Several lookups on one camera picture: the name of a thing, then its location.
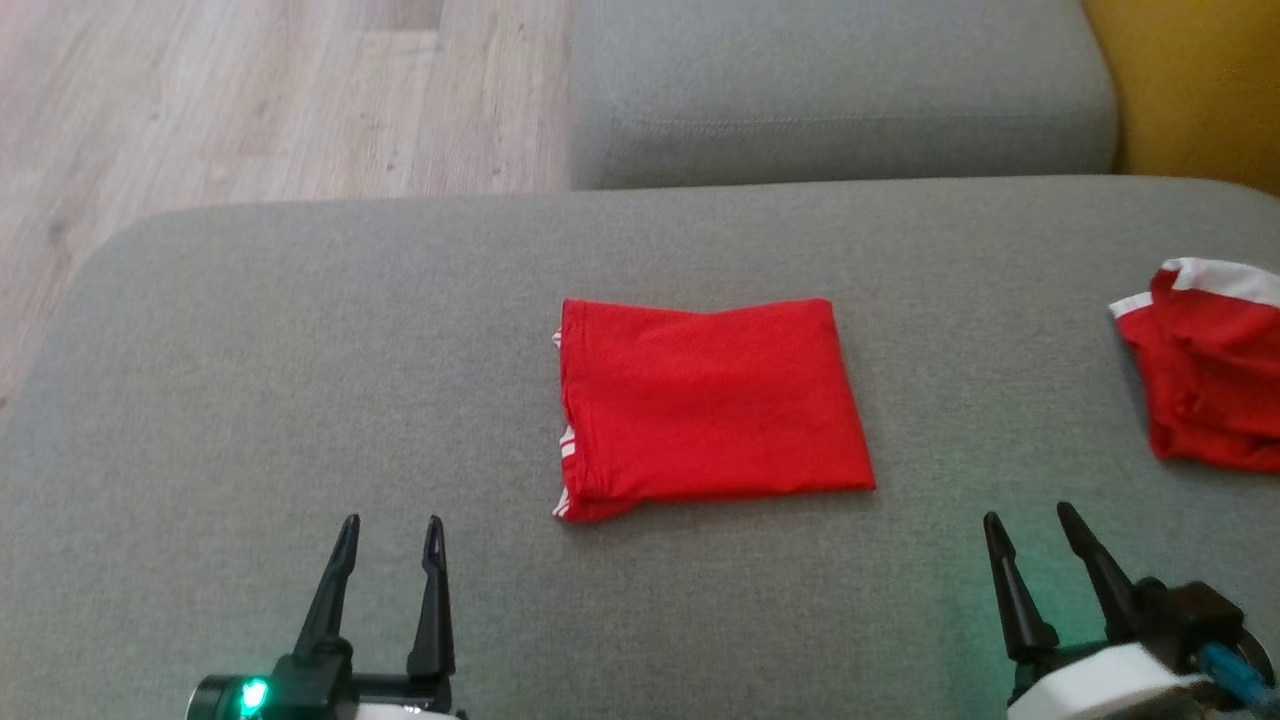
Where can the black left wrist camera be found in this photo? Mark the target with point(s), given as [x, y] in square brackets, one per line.
[232, 698]

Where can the grey fabric sofa seat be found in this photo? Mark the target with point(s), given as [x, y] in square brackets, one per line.
[300, 400]

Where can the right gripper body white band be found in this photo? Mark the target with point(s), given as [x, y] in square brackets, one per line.
[1100, 685]

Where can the blue right camera plug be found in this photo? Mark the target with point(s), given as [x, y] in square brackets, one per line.
[1235, 675]

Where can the red jersey with white trim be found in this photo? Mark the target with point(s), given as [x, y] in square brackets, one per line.
[710, 400]

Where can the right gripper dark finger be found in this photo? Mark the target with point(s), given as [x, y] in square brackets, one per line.
[1015, 590]
[1100, 570]

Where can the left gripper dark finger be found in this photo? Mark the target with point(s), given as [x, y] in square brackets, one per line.
[433, 600]
[330, 590]

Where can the grey sofa side cushion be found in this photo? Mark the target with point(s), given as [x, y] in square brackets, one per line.
[840, 90]

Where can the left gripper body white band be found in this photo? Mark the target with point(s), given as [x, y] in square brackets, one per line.
[330, 690]

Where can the red shorts with white band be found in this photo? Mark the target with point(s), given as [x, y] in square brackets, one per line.
[1210, 380]

